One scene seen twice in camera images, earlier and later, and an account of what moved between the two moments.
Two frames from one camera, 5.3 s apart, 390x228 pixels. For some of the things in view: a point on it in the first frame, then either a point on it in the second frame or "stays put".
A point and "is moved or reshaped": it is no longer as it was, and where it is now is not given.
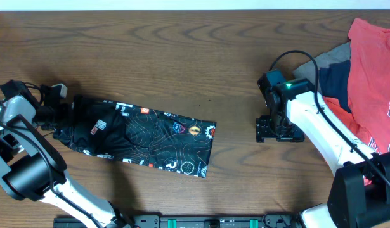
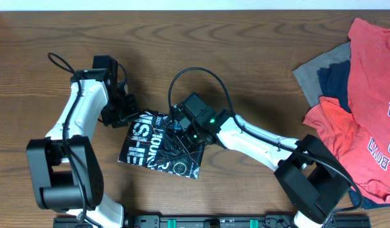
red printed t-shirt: (372, 86) stays put
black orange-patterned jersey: (138, 135) is moved or reshaped
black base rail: (270, 221) stays put
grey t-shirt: (339, 54) stays put
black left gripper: (68, 118) -> (132, 112)
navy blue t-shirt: (334, 82) stays put
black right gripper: (264, 131) -> (181, 136)
